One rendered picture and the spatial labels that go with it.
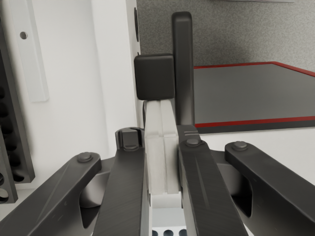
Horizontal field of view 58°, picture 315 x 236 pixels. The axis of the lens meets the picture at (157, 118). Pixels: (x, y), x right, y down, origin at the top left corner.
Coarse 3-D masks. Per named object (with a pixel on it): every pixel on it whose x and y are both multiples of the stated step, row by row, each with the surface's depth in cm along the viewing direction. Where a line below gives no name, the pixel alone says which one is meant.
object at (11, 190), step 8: (0, 128) 20; (0, 136) 20; (0, 144) 20; (0, 152) 20; (0, 160) 20; (8, 160) 21; (0, 168) 20; (8, 168) 21; (8, 176) 20; (0, 184) 21; (8, 184) 21; (8, 192) 21; (16, 192) 21; (0, 200) 21; (8, 200) 21; (16, 200) 21
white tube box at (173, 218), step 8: (152, 208) 38; (160, 208) 38; (168, 208) 38; (176, 208) 37; (152, 216) 36; (160, 216) 36; (168, 216) 36; (176, 216) 36; (184, 216) 36; (152, 224) 35; (160, 224) 35; (168, 224) 35; (176, 224) 34; (184, 224) 34; (152, 232) 36; (160, 232) 35; (168, 232) 36; (176, 232) 35; (184, 232) 36
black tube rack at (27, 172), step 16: (0, 32) 21; (0, 48) 21; (0, 64) 21; (0, 80) 21; (0, 96) 22; (16, 96) 22; (0, 112) 22; (16, 112) 22; (16, 128) 22; (16, 144) 23; (16, 160) 24; (0, 176) 22; (16, 176) 24; (32, 176) 24
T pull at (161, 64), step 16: (176, 16) 16; (176, 32) 16; (192, 32) 17; (176, 48) 17; (192, 48) 17; (144, 64) 17; (160, 64) 17; (176, 64) 17; (192, 64) 17; (144, 80) 17; (160, 80) 17; (176, 80) 17; (192, 80) 17; (144, 96) 18; (160, 96) 18; (176, 96) 18; (192, 96) 18; (176, 112) 18; (192, 112) 18
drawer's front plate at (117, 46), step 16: (96, 0) 14; (112, 0) 14; (128, 0) 16; (96, 16) 15; (112, 16) 15; (128, 16) 16; (96, 32) 15; (112, 32) 15; (128, 32) 15; (112, 48) 15; (128, 48) 15; (112, 64) 15; (128, 64) 15; (112, 80) 16; (128, 80) 16; (112, 96) 16; (128, 96) 16; (112, 112) 16; (128, 112) 16; (112, 128) 16; (112, 144) 17
